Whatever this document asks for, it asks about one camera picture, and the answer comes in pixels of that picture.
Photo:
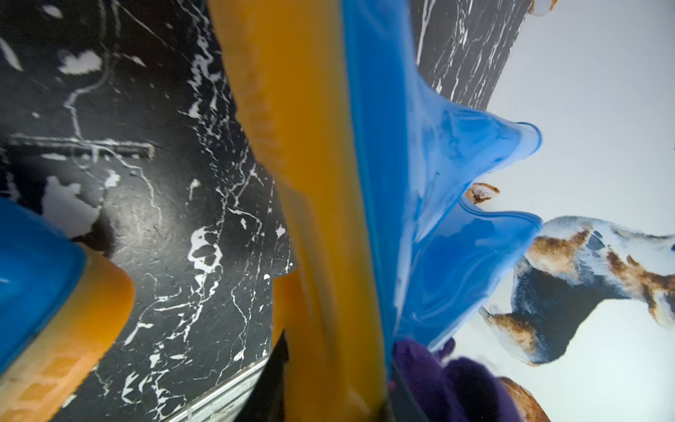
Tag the blue rubber boot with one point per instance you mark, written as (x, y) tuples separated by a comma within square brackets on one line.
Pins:
[(63, 306), (372, 168)]

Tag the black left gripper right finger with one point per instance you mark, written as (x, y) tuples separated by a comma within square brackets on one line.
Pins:
[(402, 403)]

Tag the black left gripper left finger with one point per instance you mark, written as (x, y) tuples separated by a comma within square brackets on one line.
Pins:
[(266, 402)]

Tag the purple cloth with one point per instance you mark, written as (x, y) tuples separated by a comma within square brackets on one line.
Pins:
[(459, 390)]

